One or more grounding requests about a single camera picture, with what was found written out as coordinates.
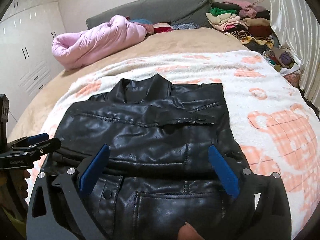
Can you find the red folded garment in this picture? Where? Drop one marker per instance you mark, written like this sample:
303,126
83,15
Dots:
162,28

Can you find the blue patterned garment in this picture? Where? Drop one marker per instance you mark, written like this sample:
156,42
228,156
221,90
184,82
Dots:
185,26

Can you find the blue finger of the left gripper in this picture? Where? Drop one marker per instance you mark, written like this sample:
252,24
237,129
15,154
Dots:
44,147
31,140

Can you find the person's left hand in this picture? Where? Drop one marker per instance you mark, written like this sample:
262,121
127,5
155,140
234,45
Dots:
20,187

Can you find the person's right hand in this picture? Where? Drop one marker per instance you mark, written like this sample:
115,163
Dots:
187,232

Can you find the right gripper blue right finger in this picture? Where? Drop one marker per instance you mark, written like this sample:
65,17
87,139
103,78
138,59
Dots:
241,185

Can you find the beige plush bed cover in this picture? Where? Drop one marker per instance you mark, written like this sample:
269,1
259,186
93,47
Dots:
203,40

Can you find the black leather jacket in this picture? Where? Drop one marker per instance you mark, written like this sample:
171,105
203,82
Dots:
158,177

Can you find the pink rolled quilt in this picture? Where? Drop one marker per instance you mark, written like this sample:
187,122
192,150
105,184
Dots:
77,50

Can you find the pile of folded clothes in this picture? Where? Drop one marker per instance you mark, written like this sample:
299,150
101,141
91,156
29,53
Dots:
250,24

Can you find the white wardrobe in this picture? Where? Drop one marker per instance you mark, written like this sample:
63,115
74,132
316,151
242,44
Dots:
28,28

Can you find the grey quilted headboard cover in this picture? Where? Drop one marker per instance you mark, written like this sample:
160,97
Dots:
158,11

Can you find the shiny white curtain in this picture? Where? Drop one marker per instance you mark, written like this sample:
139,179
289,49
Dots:
297,28

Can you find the white orange bear blanket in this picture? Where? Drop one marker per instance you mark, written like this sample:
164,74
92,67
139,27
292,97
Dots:
275,128

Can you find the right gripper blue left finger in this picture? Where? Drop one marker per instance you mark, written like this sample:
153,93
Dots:
77,183

